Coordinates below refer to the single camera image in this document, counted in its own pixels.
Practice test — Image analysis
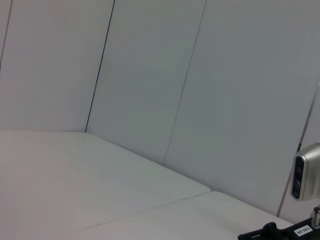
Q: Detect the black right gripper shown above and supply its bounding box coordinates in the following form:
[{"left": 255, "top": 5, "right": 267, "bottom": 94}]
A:
[{"left": 237, "top": 217, "right": 320, "bottom": 240}]

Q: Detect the right arm cable with plug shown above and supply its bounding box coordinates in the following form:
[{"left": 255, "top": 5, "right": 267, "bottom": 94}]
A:
[{"left": 309, "top": 204, "right": 320, "bottom": 222}]

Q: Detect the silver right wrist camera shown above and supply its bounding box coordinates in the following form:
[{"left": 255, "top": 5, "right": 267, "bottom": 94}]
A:
[{"left": 289, "top": 142, "right": 320, "bottom": 202}]

